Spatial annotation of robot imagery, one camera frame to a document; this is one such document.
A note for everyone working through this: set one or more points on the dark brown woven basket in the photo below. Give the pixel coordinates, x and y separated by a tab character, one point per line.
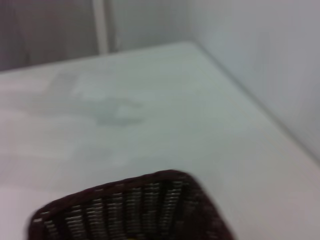
140	207

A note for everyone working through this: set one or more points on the white vertical post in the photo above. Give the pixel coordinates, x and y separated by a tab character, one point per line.
102	25

